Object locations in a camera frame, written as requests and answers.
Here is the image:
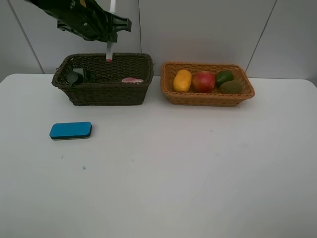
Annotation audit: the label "dark green pump bottle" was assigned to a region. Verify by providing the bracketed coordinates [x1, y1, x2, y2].
[67, 68, 96, 87]

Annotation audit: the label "white marker pink caps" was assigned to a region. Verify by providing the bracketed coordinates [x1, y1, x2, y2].
[106, 0, 117, 62]

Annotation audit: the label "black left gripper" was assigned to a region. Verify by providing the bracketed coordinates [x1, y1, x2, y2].
[57, 4, 131, 43]

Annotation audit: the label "green avocado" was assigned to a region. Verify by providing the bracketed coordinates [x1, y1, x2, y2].
[215, 70, 234, 88]

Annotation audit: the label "orange wicker basket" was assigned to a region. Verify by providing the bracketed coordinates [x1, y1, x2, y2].
[160, 62, 255, 107]

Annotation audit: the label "brown kiwi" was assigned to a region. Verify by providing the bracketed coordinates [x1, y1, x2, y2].
[219, 80, 243, 94]

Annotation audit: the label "pink bottle white cap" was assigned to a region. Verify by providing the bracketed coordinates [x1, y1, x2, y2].
[121, 77, 144, 84]

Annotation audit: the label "blue whiteboard eraser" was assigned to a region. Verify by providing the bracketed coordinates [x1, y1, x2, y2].
[49, 121, 92, 140]

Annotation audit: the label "red apple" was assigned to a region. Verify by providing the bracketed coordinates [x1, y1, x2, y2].
[192, 71, 215, 93]

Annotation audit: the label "dark brown wicker basket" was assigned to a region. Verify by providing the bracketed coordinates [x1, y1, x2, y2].
[52, 53, 154, 106]

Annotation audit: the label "yellow mango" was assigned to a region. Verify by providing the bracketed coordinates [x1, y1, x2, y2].
[173, 69, 192, 93]

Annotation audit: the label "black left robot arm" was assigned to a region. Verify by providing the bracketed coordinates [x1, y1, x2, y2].
[28, 0, 132, 43]

